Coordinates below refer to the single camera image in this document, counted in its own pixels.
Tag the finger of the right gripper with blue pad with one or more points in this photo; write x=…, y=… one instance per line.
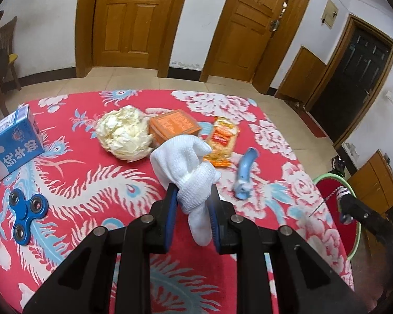
x=350, y=208

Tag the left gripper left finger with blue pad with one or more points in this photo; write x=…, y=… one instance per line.
x=164, y=214

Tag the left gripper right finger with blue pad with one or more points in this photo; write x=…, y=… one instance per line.
x=220, y=213

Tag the white sock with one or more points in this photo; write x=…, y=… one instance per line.
x=180, y=161

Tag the blue plastic handle tool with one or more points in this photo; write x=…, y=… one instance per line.
x=242, y=187

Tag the orange cardboard box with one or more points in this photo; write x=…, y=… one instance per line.
x=171, y=124

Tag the blue white milk carton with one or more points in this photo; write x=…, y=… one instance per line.
x=20, y=140

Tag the red bin with green rim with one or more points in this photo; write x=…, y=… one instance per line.
x=350, y=232

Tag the wooden sideboard cabinet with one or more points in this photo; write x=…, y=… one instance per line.
x=373, y=185

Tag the red floral tablecloth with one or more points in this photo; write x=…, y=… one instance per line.
x=86, y=186

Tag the orange snack wrapper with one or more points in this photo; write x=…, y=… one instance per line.
x=222, y=141

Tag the crumpled cream paper ball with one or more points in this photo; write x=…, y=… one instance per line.
x=125, y=133

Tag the red door mat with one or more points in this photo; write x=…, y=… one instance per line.
x=311, y=124

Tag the black entrance door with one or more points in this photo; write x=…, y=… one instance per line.
x=351, y=80

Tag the small wooden shoe cabinet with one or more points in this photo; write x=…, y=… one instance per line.
x=302, y=78

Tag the blue fidget spinner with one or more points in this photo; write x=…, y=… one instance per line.
x=26, y=210

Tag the wooden door left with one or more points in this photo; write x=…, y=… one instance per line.
x=125, y=33

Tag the wooden door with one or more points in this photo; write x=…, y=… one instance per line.
x=251, y=40
x=125, y=33

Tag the wooden door right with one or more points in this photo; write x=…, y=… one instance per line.
x=251, y=40

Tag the wall electrical panel box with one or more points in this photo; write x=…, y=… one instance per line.
x=330, y=13

